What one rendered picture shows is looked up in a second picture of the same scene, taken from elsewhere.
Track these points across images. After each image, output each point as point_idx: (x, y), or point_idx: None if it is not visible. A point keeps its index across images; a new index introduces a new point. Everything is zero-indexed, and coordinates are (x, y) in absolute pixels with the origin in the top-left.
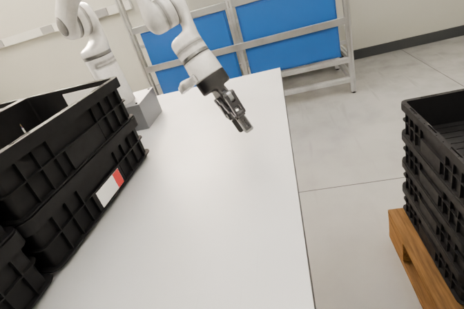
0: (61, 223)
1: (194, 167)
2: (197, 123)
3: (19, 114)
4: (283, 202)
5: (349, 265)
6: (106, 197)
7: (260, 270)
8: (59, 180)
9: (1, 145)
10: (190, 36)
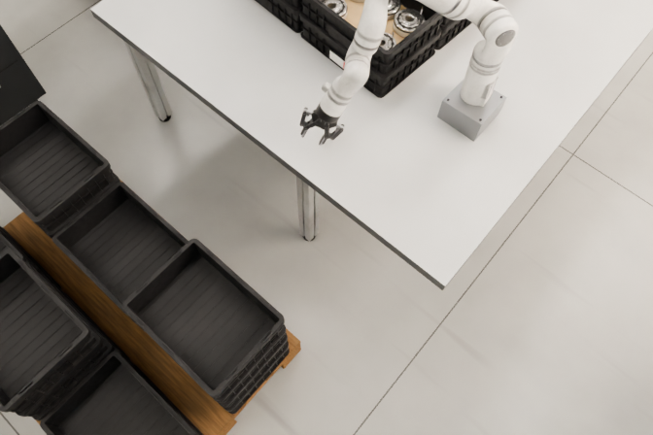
0: (312, 32)
1: None
2: (393, 145)
3: None
4: (245, 120)
5: (308, 295)
6: (333, 58)
7: (225, 91)
8: (322, 26)
9: (409, 0)
10: (333, 83)
